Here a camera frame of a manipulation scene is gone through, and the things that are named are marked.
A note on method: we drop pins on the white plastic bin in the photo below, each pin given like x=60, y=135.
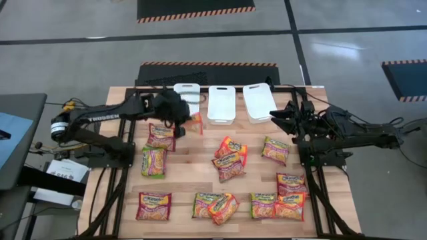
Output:
x=221, y=106
x=191, y=91
x=258, y=103

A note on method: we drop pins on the dark grey desk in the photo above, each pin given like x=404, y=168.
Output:
x=36, y=106

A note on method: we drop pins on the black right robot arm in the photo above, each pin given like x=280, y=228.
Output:
x=350, y=141

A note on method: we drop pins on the black aluminium table frame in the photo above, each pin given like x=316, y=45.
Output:
x=320, y=213

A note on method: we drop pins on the red Maruchan ramen packet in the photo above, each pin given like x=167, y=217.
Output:
x=229, y=166
x=161, y=137
x=291, y=183
x=153, y=206

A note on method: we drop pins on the small clear plastic cup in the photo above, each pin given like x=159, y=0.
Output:
x=76, y=204

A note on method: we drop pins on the orange Maruchan ramen packet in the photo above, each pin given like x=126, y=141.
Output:
x=291, y=207
x=223, y=209
x=231, y=145
x=197, y=125

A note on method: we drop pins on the pink green Maruchan ramen packet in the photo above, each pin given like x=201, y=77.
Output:
x=262, y=206
x=200, y=205
x=275, y=150
x=153, y=162

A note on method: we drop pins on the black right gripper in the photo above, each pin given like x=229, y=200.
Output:
x=304, y=118

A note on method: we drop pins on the black desk crossbar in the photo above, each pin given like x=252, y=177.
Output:
x=50, y=181

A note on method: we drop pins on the blue sheet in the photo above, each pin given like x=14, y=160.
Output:
x=16, y=143

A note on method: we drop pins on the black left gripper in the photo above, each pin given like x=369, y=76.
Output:
x=170, y=106

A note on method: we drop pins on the white printed paper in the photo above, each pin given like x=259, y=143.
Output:
x=78, y=166

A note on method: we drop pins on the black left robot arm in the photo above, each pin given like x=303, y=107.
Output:
x=103, y=117

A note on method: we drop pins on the dark teal mat striped border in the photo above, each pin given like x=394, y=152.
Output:
x=410, y=80

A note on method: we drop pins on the black mat orange striped edge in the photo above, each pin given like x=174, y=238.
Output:
x=197, y=8
x=233, y=75

